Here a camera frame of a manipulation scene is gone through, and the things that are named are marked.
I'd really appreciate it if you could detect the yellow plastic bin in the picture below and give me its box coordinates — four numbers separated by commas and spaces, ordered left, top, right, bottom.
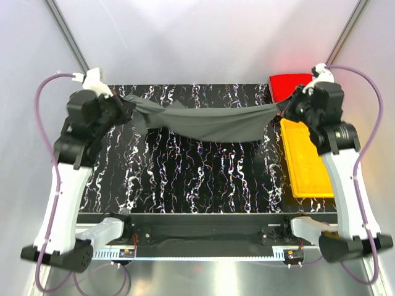
280, 119, 334, 199

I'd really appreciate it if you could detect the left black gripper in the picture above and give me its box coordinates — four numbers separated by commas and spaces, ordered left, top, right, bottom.
93, 87, 137, 138

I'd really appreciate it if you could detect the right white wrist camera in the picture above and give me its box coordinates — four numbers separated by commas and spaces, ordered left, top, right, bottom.
302, 63, 335, 94

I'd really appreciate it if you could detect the grey t-shirt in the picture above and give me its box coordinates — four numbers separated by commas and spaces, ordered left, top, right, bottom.
123, 95, 279, 143

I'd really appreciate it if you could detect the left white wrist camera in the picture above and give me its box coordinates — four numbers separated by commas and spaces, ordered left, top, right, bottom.
72, 67, 114, 99

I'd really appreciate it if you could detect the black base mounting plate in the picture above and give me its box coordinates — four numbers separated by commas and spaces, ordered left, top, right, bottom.
92, 212, 325, 258

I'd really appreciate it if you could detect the folded red t-shirt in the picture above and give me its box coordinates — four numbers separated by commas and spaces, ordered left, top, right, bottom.
268, 73, 312, 103

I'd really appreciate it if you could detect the right aluminium frame post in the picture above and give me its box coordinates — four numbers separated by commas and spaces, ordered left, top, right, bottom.
325, 0, 371, 64

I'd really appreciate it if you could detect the left aluminium frame post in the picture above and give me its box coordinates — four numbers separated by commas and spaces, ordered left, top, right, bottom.
43, 0, 89, 73

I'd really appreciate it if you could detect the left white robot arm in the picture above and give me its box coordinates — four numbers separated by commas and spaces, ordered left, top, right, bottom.
20, 90, 135, 273

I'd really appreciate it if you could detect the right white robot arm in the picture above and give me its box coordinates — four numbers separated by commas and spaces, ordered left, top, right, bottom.
280, 82, 393, 263

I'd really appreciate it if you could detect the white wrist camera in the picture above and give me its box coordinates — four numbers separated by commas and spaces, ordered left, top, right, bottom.
72, 67, 114, 99
302, 63, 335, 94

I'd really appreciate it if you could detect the aluminium frame post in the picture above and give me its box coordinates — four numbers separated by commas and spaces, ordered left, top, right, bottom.
43, 0, 89, 73
325, 0, 371, 64

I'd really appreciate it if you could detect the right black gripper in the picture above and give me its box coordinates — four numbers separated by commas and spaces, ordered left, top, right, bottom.
276, 84, 320, 128

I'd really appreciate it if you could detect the white slotted cable duct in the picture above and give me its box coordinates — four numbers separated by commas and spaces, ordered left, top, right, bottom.
93, 245, 285, 261

